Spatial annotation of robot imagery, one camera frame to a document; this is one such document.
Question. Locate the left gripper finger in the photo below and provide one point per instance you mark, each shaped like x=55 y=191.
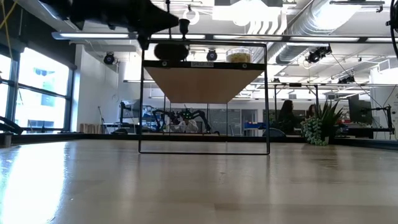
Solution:
x=158 y=17

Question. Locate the yellow apple scented candle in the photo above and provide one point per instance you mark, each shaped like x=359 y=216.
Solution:
x=238 y=57

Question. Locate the black background robot arm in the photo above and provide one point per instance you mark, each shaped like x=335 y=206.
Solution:
x=186 y=114

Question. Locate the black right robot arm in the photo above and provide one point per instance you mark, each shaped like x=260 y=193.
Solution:
x=392 y=28

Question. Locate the black ceiling spotlight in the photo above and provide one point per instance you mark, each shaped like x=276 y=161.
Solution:
x=109 y=58
x=211 y=55

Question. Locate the black monitor on stand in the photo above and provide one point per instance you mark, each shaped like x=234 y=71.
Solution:
x=127 y=109

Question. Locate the person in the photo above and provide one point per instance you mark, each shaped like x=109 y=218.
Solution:
x=188 y=126
x=311 y=111
x=286 y=116

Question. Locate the wooden blocks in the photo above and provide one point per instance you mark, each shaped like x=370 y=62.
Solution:
x=90 y=128

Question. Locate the blue storage bins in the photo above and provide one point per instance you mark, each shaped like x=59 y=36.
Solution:
x=253 y=125

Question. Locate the long ceiling light bar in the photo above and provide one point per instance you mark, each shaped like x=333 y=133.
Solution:
x=311 y=39

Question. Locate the black chair back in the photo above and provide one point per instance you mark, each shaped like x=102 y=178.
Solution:
x=273 y=133

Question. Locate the artificial green potted plant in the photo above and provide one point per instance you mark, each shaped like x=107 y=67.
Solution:
x=323 y=121

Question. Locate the black computer monitor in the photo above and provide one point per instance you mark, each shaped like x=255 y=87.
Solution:
x=359 y=110

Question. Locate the black boom stand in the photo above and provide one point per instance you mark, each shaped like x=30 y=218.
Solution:
x=388 y=121

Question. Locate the wooden shelf riser black frame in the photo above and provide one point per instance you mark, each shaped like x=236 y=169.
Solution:
x=202 y=84

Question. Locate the black aluminium table frame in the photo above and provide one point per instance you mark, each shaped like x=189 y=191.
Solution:
x=102 y=137

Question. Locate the silver ceiling duct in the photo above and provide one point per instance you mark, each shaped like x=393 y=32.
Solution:
x=311 y=21

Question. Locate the black metal rig frame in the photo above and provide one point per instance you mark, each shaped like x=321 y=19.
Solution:
x=295 y=84

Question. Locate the black ceiling camera cluster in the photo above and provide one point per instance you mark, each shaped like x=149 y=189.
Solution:
x=317 y=54
x=346 y=79

